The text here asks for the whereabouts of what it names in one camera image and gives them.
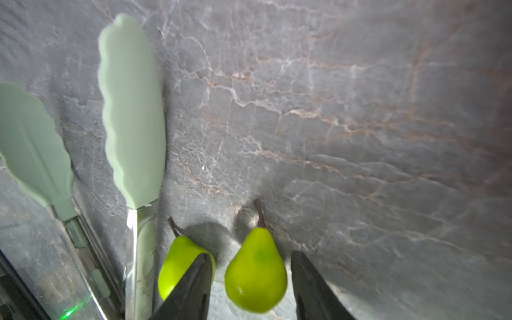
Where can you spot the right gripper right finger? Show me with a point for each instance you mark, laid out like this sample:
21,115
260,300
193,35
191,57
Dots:
314,298

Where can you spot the green pear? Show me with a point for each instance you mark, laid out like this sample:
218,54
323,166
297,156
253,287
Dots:
256,278

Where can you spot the green lime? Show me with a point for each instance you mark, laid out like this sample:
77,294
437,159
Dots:
181,255

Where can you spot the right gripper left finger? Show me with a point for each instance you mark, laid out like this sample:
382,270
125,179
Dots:
190,298

